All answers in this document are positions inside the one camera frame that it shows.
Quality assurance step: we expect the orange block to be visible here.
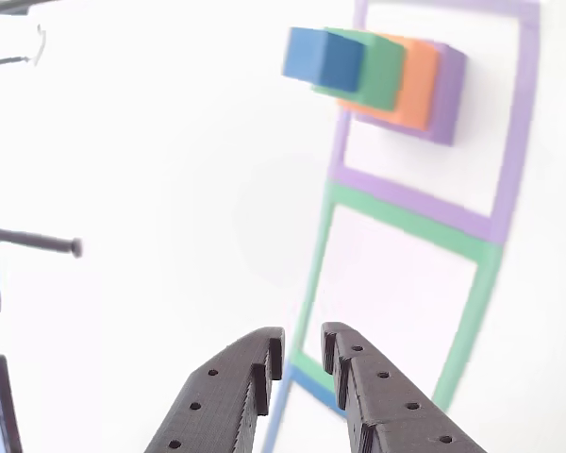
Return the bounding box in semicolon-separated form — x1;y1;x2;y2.
337;33;441;132

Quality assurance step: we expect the large purple block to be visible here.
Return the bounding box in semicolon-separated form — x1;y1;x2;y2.
358;40;468;146

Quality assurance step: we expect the green block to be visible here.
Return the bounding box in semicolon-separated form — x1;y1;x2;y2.
310;27;407;113

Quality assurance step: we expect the small blue cube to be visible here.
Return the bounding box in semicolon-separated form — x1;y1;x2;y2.
281;26;365;94

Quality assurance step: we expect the black framed screen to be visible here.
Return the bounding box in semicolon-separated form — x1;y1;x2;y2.
0;353;25;453

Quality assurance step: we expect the black tripod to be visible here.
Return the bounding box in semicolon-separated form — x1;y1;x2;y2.
0;225;84;260

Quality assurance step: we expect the blue tape square frame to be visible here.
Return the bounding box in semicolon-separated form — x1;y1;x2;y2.
258;361;350;453

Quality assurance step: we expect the green tape square frame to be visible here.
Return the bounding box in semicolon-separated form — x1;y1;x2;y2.
290;181;505;412

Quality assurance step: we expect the purple tape square frame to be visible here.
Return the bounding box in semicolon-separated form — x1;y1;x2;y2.
327;0;542;246

